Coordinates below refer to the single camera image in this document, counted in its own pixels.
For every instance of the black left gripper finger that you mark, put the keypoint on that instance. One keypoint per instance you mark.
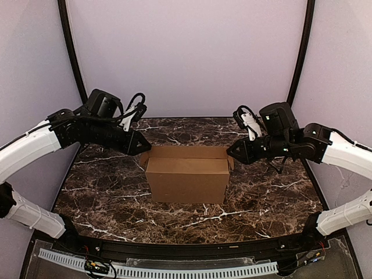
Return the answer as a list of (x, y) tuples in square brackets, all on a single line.
[(141, 141), (136, 150)]

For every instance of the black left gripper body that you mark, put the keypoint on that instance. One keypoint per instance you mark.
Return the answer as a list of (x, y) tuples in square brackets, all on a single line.
[(129, 141)]

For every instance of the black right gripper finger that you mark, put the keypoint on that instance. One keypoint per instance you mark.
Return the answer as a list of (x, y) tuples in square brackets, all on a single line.
[(240, 156), (236, 146)]

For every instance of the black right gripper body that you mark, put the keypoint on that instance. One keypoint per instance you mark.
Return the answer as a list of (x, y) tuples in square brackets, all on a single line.
[(250, 151)]

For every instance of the brown cardboard box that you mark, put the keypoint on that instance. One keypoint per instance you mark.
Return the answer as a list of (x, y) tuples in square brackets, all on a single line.
[(187, 174)]

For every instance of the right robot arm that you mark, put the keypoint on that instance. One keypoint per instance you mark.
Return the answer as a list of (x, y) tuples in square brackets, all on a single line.
[(275, 132)]

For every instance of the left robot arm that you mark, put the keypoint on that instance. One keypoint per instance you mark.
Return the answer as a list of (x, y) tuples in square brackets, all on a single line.
[(102, 120)]

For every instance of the small electronics board right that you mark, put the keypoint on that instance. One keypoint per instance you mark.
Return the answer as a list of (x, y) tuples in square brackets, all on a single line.
[(314, 258)]

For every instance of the small electronics board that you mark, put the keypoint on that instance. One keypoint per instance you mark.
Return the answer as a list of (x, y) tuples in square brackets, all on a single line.
[(96, 267), (314, 258)]

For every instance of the small electronics board left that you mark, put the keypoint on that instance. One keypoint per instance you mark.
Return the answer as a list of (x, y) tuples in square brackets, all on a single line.
[(96, 267)]

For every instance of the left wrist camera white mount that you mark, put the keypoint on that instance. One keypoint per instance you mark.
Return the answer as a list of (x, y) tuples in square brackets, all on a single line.
[(134, 112)]

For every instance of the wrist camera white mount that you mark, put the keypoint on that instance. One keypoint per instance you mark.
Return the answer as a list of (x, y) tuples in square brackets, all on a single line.
[(134, 112), (248, 121)]

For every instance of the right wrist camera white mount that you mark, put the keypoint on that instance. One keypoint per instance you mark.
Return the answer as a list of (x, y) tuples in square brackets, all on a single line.
[(248, 121)]

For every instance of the black front rail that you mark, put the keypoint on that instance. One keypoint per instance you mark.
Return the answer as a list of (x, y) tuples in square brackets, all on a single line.
[(279, 248)]

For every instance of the white slotted cable duct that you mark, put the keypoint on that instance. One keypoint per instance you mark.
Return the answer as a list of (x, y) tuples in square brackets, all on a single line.
[(145, 268)]

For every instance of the left black frame post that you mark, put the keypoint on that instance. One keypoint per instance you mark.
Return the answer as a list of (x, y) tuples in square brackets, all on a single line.
[(67, 33)]

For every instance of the black frame post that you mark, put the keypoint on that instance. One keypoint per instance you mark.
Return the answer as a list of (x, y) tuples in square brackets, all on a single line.
[(67, 33), (307, 26)]

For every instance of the right black frame post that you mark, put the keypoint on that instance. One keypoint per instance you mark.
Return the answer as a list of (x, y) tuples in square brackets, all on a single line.
[(307, 26)]

